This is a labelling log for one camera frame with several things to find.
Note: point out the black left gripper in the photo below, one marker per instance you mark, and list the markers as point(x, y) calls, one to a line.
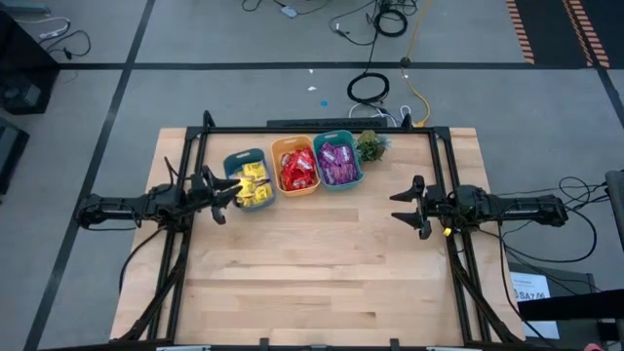
point(200, 192)

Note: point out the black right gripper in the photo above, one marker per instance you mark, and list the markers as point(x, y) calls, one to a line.
point(438, 205)

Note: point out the yellow Sour Patch candy bag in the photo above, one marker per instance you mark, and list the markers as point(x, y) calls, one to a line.
point(245, 185)
point(254, 170)
point(263, 193)
point(246, 201)

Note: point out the blue-grey plastic bin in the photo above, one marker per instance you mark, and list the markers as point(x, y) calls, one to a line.
point(229, 163)

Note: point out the red Skittles candy bag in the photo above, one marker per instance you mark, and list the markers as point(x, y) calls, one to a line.
point(290, 160)
point(306, 163)
point(290, 178)
point(307, 182)

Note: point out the orange plastic bin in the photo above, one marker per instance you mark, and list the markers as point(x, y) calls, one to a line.
point(275, 146)

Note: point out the purple Skittles candy bag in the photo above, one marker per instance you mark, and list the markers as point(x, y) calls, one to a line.
point(331, 174)
point(327, 154)
point(349, 172)
point(345, 153)

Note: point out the teal plastic bin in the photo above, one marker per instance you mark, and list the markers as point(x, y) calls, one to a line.
point(317, 139)

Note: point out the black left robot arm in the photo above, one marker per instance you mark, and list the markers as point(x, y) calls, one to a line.
point(122, 207)

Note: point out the yellow label tag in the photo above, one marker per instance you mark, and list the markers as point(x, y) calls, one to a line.
point(447, 232)

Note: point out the green potted plant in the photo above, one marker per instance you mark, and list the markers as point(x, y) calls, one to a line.
point(371, 146)

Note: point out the black power strip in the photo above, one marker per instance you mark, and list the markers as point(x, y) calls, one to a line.
point(326, 122)

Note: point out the white paper sign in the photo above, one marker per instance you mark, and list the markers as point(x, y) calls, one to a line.
point(529, 287)

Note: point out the black cart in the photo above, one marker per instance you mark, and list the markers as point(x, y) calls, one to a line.
point(570, 304)

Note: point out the white power adapter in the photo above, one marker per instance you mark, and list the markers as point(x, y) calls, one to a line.
point(289, 11)

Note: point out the black equipment box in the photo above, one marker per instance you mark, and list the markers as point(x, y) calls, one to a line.
point(10, 151)

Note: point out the black orange-striped mat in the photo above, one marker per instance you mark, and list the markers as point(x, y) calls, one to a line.
point(551, 29)

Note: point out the small red object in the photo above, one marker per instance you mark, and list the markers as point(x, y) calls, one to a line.
point(593, 347)

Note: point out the black cabinet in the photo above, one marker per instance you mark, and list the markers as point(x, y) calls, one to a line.
point(19, 58)

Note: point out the grey post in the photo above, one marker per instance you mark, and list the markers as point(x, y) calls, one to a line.
point(616, 200)

